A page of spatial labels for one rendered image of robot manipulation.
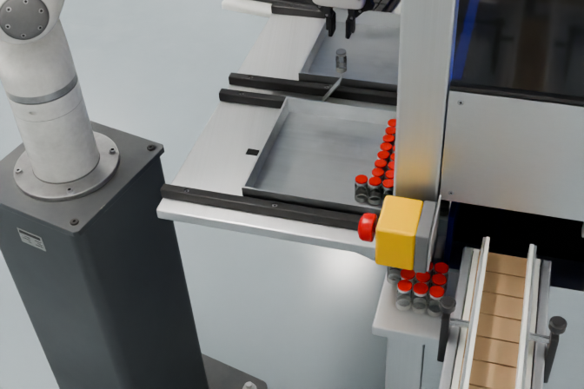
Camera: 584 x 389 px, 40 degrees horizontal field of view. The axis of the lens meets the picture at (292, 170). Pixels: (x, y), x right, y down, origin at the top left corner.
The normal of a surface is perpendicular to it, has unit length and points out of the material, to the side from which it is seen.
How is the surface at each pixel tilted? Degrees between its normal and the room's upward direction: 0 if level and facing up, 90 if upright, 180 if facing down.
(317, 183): 0
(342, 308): 0
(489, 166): 90
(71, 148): 90
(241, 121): 0
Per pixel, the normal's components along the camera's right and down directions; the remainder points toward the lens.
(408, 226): -0.05, -0.75
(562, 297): -0.28, 0.64
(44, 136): 0.02, 0.65
